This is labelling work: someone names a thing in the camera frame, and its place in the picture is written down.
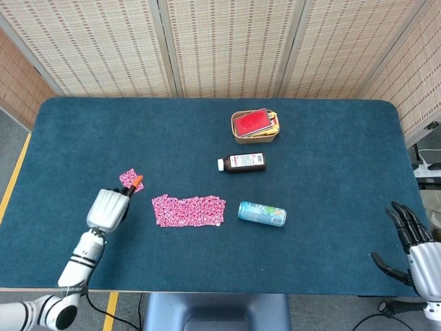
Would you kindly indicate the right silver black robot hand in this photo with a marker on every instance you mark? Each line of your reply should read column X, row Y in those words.
column 423, row 269

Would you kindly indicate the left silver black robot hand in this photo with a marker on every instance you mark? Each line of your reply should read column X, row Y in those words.
column 107, row 210

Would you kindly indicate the single pink patterned packet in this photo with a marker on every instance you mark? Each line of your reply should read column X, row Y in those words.
column 127, row 177

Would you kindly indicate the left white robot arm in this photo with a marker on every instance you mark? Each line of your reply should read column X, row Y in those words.
column 81, row 262

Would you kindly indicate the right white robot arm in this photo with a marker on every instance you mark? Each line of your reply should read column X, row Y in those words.
column 432, row 315

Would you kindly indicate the pink patterned packet strip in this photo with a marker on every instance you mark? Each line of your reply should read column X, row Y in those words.
column 191, row 211

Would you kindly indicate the black wheeled stand foot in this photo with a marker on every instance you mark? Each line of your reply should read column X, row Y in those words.
column 399, row 306

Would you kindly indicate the blue felt table cover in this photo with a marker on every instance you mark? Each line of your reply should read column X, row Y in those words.
column 138, row 138

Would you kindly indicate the white power strip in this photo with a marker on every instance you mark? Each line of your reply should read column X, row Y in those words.
column 427, row 169

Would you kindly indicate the brown medicine bottle white cap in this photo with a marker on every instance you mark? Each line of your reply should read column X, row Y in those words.
column 246, row 163

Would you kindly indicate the orange woven screen panel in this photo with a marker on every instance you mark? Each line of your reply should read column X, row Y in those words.
column 20, row 86

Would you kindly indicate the teal drink can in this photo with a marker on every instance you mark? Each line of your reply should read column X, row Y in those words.
column 262, row 213

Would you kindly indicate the beige woven screen panel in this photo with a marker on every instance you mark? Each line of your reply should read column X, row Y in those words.
column 341, row 48
column 231, row 48
column 413, row 79
column 96, row 48

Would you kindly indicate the oval tan cardboard box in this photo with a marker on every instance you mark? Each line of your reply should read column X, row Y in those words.
column 255, row 139

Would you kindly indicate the red flat case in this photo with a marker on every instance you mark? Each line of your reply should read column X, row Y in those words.
column 251, row 122

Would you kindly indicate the yellow packet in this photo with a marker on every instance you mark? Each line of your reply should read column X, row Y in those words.
column 274, row 128

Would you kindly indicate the grey blue table pedestal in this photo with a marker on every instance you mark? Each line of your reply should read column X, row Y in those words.
column 217, row 312

